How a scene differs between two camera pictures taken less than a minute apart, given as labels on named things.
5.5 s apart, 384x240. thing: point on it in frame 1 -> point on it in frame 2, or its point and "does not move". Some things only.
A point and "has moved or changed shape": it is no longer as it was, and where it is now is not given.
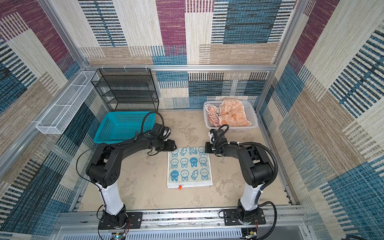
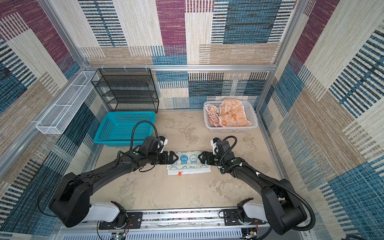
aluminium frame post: x=299 y=8 does not move
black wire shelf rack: x=127 y=89 does not move
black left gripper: x=170 y=146 -> x=165 y=161
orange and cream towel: x=233 y=113 does not move
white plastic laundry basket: x=251 y=112 does not move
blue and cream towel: x=188 y=167 has moved or changed shape
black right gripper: x=207 y=148 -> x=210 y=155
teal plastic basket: x=117 y=126 does not move
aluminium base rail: x=283 y=223 does not move
